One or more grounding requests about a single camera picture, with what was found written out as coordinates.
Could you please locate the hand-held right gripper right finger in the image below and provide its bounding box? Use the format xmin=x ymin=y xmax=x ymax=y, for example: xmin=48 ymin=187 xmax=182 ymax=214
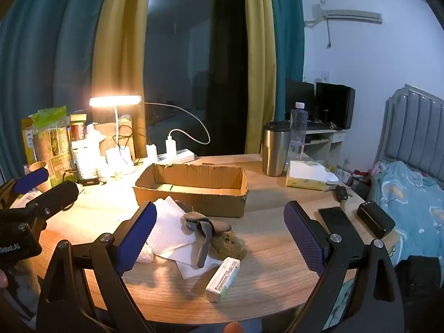
xmin=282 ymin=200 xmax=405 ymax=333

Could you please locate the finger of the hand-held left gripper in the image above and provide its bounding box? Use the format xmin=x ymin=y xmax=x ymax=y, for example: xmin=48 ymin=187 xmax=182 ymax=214
xmin=0 ymin=167 xmax=50 ymax=209
xmin=10 ymin=180 xmax=80 ymax=221

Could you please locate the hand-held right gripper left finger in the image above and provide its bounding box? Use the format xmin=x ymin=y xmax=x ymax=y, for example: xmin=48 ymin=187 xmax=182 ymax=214
xmin=36 ymin=200 xmax=158 ymax=333

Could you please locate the white textured towel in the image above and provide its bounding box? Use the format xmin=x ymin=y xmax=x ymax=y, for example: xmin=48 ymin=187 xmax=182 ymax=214
xmin=147 ymin=196 xmax=199 ymax=255

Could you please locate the cardboard box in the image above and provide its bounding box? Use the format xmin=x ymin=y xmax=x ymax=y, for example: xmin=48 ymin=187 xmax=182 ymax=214
xmin=133 ymin=163 xmax=248 ymax=218

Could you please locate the yellow knitted cloth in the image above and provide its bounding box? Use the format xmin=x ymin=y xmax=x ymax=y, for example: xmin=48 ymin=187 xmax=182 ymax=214
xmin=210 ymin=231 xmax=248 ymax=261

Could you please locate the brown paper cup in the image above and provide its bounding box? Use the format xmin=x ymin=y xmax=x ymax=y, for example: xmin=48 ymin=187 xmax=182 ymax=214
xmin=29 ymin=162 xmax=50 ymax=192

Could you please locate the crumpled white tissue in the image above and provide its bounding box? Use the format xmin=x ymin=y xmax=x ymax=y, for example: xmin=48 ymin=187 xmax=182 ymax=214
xmin=137 ymin=244 xmax=155 ymax=263

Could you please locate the black smartphone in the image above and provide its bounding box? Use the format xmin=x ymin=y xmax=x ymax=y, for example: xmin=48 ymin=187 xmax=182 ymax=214
xmin=318 ymin=207 xmax=355 ymax=237

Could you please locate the green snack bag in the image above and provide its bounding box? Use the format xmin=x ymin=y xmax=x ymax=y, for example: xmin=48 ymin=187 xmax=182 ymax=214
xmin=21 ymin=106 xmax=75 ymax=185

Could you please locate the white gridded case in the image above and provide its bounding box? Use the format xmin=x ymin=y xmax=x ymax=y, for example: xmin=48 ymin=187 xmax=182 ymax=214
xmin=74 ymin=142 xmax=101 ymax=181

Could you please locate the plain white paper sheet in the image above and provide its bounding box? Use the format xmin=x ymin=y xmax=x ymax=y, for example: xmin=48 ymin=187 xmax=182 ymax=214
xmin=158 ymin=243 xmax=226 ymax=280

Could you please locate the yellow tissue pack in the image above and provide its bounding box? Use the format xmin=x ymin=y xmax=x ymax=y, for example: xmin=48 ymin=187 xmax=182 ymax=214
xmin=286 ymin=160 xmax=339 ymax=191

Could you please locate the brown jar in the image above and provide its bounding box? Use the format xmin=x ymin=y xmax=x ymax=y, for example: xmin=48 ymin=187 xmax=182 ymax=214
xmin=69 ymin=113 xmax=87 ymax=143

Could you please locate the white plastic bottle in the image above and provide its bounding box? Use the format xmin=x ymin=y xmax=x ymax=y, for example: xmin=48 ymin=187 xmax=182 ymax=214
xmin=85 ymin=124 xmax=105 ymax=144

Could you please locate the black power bank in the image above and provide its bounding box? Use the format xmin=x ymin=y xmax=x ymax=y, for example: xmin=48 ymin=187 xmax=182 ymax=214
xmin=357 ymin=201 xmax=396 ymax=239

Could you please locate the white power strip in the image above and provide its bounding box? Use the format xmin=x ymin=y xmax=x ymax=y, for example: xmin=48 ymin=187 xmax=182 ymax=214
xmin=156 ymin=148 xmax=195 ymax=164

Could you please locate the stainless steel tumbler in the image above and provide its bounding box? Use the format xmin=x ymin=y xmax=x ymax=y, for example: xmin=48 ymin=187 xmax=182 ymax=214
xmin=262 ymin=121 xmax=291 ymax=177

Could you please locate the white green medicine box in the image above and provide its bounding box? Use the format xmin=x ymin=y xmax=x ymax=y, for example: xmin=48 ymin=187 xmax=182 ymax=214
xmin=206 ymin=257 xmax=241 ymax=302

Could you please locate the white computer desk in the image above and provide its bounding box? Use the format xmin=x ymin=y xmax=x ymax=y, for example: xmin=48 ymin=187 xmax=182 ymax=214
xmin=304 ymin=128 xmax=348 ymax=168

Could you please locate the clear plastic water bottle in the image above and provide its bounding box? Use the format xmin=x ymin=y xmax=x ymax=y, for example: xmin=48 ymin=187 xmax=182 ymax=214
xmin=289 ymin=102 xmax=307 ymax=168

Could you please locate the white desk lamp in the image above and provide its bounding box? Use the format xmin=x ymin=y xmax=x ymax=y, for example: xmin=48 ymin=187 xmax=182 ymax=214
xmin=89 ymin=95 xmax=143 ymax=176

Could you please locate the blue printed blanket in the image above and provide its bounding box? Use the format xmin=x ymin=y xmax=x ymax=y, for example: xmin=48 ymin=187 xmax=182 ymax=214
xmin=372 ymin=160 xmax=444 ymax=261

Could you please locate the dark cloth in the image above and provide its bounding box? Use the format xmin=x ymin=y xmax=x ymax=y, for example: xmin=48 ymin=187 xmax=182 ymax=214
xmin=395 ymin=254 xmax=444 ymax=333

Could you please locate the teal curtain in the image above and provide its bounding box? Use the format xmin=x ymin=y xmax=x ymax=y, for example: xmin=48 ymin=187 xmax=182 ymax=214
xmin=269 ymin=0 xmax=306 ymax=122
xmin=0 ymin=0 xmax=115 ymax=181

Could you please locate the black monitor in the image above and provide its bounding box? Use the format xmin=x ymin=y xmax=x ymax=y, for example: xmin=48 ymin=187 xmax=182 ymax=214
xmin=315 ymin=82 xmax=356 ymax=130
xmin=285 ymin=79 xmax=317 ymax=123

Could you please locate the grey padded headboard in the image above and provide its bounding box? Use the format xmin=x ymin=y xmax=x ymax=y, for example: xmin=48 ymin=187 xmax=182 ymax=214
xmin=375 ymin=84 xmax=444 ymax=176

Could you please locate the yellow curtain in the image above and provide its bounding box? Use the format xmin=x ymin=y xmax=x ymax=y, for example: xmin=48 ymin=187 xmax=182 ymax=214
xmin=91 ymin=0 xmax=157 ymax=158
xmin=244 ymin=0 xmax=278 ymax=155

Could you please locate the white air conditioner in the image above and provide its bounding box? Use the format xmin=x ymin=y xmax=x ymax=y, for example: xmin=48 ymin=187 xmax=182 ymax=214
xmin=311 ymin=3 xmax=383 ymax=26

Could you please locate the thin black cable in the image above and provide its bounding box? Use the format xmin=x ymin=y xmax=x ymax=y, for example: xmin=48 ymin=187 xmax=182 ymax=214
xmin=114 ymin=132 xmax=137 ymax=155

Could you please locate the long white cable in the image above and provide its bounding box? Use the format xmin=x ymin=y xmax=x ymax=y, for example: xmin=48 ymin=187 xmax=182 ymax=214
xmin=143 ymin=102 xmax=211 ymax=145

